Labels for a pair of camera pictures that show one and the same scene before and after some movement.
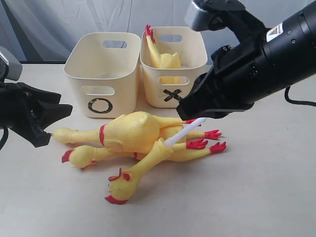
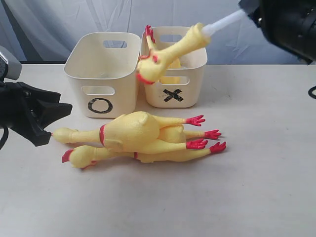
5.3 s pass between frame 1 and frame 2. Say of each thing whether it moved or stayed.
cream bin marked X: stayed
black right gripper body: moved
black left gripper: stayed
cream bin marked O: stayed
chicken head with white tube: moved
